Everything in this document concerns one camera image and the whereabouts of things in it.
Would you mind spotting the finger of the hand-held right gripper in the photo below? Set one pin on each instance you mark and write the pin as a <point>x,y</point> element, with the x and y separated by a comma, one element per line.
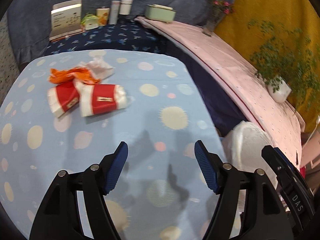
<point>271,156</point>
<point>287,161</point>

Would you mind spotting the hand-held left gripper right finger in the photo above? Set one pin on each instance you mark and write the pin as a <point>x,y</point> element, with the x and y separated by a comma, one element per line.
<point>206,170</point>

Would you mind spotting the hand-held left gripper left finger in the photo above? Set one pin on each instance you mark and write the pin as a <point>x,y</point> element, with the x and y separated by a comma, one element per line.
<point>115,170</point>

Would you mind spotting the white plastic bag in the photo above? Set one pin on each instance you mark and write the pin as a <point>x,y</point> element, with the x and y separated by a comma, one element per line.
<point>247,140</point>

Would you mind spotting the red white sock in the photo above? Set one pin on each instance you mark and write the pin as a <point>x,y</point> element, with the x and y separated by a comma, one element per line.
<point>66,96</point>
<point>103,98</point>

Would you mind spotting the white tissue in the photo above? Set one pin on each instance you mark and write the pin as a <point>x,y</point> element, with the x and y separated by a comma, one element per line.
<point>101,67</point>

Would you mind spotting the orange cloth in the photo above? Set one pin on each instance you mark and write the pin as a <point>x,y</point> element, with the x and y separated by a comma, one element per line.
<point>62,76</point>

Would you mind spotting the light blue dotted tablecloth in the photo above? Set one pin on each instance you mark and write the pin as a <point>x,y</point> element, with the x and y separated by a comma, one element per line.
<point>150,120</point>

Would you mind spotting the green plant in white pot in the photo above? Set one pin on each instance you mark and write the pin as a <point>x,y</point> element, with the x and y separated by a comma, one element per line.
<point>278,92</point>

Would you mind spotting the plain navy cloth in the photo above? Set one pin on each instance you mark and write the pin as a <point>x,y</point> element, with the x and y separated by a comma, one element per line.
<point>210,92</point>

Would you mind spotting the pink dotted cloth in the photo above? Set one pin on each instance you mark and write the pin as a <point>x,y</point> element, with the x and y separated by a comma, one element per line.
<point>225,52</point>

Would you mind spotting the dark blue patterned cloth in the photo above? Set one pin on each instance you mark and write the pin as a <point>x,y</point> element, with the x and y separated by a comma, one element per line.
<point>112,36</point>

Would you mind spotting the glass vase with pink flowers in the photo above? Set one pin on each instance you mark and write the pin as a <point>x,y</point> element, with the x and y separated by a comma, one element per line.
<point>211,25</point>

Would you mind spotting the small green box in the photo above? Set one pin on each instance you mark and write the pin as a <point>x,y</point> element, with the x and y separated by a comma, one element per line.
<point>89,22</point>

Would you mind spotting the yellow printed tin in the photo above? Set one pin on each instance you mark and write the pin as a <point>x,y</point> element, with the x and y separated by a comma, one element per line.
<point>103,17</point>

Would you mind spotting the yellow backdrop cloth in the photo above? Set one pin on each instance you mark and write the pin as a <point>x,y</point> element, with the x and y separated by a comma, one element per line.
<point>275,0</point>

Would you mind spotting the tall white bottle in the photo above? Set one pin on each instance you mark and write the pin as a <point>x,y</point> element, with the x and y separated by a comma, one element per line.
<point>113,12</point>

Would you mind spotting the white cardboard box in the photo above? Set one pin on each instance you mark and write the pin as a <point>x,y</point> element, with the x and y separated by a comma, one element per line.
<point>66,17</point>

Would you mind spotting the pale green tissue box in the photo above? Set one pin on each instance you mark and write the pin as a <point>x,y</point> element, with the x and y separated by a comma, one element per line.
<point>160,15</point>

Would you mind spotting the white jar with dark base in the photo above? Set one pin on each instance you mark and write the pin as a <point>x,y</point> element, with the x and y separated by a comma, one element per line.
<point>125,7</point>

